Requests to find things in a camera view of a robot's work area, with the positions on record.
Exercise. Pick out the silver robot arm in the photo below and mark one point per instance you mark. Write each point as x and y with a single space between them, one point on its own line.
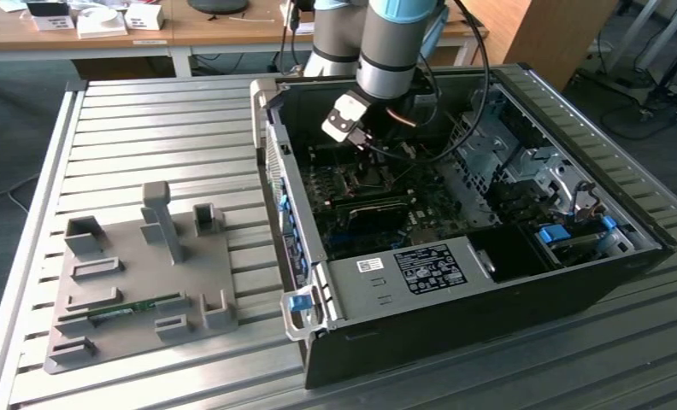
387 64

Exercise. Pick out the CPU socket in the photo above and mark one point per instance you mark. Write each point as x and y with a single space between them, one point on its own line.
353 183

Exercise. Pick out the black RAM slot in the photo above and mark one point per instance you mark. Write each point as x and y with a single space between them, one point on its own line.
373 198
373 206

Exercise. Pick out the silver drive cage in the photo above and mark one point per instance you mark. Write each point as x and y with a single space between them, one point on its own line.
476 179

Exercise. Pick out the green motherboard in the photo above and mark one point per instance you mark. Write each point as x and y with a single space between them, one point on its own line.
431 200

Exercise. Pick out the black graphics card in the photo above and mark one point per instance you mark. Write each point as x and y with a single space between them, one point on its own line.
376 220

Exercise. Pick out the blue plastic tab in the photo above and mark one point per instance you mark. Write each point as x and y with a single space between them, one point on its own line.
285 202

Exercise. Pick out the wooden cabinet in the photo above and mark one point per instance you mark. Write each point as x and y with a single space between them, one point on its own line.
555 38

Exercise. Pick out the wooden desk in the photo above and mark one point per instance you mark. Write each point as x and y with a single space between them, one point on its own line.
230 32
8 36

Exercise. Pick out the blue disk carrier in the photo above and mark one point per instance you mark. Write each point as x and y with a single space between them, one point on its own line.
555 235

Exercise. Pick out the grey power supply unit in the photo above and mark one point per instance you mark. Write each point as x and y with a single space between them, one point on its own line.
368 299

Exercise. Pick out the dark round object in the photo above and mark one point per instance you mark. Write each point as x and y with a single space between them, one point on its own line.
219 5

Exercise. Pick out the blue case latch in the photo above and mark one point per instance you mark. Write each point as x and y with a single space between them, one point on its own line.
300 304

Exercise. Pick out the black open PC case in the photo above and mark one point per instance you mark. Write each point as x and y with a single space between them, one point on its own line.
487 324

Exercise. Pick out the white labelled box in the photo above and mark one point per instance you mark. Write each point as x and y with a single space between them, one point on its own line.
54 22
145 19

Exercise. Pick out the white round holder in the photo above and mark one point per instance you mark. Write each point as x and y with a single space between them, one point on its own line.
102 25

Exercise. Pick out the grey parts rack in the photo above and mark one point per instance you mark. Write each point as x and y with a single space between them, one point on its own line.
127 273

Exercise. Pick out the green RAM stick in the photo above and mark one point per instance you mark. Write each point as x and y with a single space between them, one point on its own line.
139 306

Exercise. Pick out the small black device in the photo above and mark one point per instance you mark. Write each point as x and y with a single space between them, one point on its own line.
47 8

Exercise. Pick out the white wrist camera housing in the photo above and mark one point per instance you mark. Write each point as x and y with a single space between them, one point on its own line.
348 111

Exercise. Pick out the blue plastic rail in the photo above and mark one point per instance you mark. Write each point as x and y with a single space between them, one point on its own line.
610 230

